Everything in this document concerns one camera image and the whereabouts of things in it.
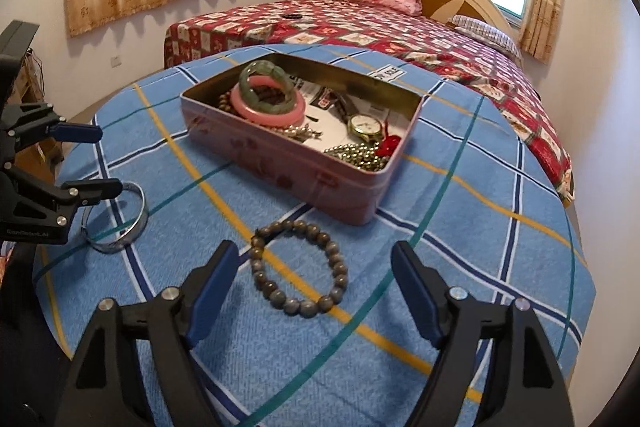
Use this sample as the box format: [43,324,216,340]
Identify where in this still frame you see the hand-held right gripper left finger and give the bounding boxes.
[62,239,241,427]

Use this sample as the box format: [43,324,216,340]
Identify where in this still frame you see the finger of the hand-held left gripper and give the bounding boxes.
[10,167,124,229]
[0,103,104,152]

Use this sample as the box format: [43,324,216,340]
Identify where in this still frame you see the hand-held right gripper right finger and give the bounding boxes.
[391,241,573,427]

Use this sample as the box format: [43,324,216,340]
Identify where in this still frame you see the silver metal bangle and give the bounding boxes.
[80,181,150,255]

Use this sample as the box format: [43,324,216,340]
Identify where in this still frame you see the grey stone bead bracelet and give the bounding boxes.
[249,219,350,319]

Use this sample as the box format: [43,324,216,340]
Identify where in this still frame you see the pink tin box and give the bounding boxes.
[180,53,424,227]

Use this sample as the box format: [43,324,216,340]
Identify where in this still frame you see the metal bead necklace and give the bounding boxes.
[323,142,391,172]

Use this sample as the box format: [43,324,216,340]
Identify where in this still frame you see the red cord brass coin keychain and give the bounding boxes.
[375,119,404,157]

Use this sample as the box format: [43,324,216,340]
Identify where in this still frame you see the white pearl necklace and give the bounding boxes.
[272,122,324,142]

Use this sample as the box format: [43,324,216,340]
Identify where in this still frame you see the pink bangle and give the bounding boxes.
[230,75,307,126]

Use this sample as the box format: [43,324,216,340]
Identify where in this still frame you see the green jade bangle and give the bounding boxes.
[238,59,296,110]

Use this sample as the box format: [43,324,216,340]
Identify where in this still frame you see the blue plaid blanket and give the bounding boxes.
[32,43,599,427]

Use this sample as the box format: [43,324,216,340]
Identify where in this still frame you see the white paper cards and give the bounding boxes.
[289,77,417,154]

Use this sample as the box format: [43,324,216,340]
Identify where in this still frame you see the red patterned bedspread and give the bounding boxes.
[164,0,574,204]

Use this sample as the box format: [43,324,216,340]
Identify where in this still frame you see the striped pillow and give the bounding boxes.
[447,14,524,58]

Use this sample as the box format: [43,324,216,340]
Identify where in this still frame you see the beige wooden headboard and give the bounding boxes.
[333,0,517,44]

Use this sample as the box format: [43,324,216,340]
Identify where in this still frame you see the pink floral pillow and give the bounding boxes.
[346,0,424,17]

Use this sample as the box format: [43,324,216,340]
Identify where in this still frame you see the brown wooden bead bracelet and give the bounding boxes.
[217,88,247,114]

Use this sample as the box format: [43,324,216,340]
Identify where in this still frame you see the gold wristwatch with brown strap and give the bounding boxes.
[330,93,389,144]

